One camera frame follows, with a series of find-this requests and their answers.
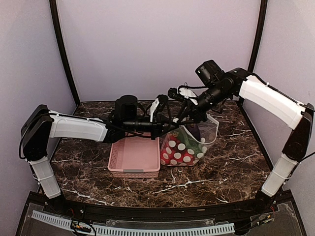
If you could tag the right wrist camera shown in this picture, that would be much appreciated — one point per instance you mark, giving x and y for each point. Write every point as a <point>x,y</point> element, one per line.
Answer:
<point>182,94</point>

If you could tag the black front rail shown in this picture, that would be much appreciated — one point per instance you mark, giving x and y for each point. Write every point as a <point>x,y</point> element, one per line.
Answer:
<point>233,212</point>

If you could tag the pink perforated plastic basket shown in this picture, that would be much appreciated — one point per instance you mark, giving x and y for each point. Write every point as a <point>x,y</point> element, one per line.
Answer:
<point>135,157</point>

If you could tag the white slotted cable duct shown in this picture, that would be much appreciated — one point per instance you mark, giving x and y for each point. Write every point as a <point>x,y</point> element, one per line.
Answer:
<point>138,228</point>

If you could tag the dark purple eggplant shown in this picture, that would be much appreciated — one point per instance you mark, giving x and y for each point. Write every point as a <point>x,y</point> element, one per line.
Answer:
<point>199,131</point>

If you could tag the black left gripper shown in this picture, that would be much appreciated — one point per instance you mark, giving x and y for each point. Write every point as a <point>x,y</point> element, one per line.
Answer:
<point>159,128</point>

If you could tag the green cucumber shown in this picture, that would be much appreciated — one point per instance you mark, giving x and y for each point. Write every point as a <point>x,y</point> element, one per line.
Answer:
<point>190,142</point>

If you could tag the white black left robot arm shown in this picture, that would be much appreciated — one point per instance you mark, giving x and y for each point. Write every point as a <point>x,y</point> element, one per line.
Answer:
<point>127,117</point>

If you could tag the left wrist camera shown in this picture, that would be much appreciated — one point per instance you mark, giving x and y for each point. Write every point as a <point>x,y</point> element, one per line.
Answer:
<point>158,106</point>

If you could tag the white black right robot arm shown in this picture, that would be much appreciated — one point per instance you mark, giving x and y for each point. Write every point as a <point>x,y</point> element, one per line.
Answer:
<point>291,114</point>

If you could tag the black left corner post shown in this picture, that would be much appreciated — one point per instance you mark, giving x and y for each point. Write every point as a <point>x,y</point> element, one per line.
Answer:
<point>62,51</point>

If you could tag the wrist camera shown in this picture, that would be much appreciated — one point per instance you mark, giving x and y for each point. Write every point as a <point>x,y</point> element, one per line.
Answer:
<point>182,94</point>
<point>158,106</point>

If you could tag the clear zip top bag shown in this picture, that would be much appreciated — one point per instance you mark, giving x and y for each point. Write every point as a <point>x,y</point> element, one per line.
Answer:
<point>213,131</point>

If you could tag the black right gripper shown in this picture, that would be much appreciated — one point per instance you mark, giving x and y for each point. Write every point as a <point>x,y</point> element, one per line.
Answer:
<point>195,112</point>

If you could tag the black corner post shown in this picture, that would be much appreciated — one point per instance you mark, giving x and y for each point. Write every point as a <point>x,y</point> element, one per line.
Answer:
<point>258,34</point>
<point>62,51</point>

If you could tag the black right corner post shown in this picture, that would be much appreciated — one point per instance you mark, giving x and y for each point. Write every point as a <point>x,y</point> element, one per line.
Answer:
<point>258,34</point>

